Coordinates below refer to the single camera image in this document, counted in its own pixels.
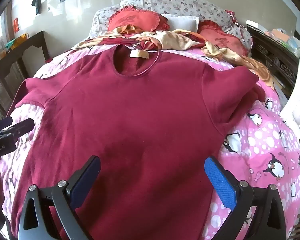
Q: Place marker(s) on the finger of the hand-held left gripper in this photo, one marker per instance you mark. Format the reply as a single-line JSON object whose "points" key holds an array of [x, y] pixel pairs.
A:
{"points": [[1, 123], [22, 127]]}

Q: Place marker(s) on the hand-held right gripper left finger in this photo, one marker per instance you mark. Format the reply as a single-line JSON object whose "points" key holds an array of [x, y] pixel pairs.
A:
{"points": [[86, 177]]}

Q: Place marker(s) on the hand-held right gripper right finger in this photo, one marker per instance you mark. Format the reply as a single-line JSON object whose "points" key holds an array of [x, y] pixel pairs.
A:
{"points": [[218, 177]]}

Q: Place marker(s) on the maroon shirt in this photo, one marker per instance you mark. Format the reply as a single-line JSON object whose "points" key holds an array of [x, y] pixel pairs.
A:
{"points": [[127, 117]]}

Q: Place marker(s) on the dark wooden cabinet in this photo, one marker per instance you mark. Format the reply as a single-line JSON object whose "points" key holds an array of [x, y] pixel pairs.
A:
{"points": [[5, 80]]}

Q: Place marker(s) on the pink penguin print blanket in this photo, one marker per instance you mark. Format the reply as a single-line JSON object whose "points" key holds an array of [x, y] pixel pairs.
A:
{"points": [[260, 140]]}

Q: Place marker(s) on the dark hanging cloth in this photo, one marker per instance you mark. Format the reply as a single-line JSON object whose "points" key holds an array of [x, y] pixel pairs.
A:
{"points": [[36, 0]]}

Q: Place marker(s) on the dark carved wooden nightstand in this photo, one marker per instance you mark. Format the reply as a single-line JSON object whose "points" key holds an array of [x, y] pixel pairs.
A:
{"points": [[272, 55]]}

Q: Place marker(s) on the red heart ruffled cushion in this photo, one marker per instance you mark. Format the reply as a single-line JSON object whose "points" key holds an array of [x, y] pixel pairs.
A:
{"points": [[137, 20], [220, 38]]}

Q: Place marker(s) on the clutter on nightstand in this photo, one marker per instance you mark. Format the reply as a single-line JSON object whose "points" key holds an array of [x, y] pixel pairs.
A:
{"points": [[285, 38]]}

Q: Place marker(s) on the white pillow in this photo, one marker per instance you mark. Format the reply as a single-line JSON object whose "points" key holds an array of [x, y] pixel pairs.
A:
{"points": [[185, 23]]}

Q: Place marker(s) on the floral grey pillow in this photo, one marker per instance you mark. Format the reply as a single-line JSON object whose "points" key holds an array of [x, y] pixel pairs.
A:
{"points": [[185, 5]]}

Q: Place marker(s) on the red wall paper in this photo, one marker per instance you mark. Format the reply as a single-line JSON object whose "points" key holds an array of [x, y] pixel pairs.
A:
{"points": [[16, 25]]}

